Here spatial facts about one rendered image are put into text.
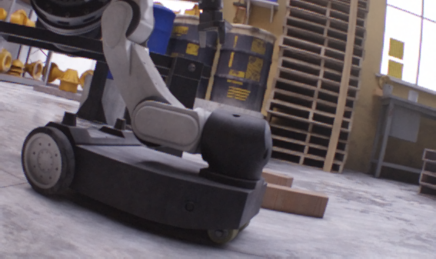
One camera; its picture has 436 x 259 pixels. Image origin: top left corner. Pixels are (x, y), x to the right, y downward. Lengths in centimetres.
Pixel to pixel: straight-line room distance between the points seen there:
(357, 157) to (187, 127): 512
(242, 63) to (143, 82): 342
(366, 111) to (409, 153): 101
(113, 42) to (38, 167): 45
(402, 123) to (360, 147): 90
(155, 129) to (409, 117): 479
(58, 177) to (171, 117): 37
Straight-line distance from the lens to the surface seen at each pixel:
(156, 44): 458
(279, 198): 188
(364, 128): 622
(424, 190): 448
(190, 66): 288
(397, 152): 638
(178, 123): 122
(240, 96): 468
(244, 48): 473
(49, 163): 124
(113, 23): 136
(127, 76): 135
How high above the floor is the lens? 34
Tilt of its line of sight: level
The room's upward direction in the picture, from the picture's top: 13 degrees clockwise
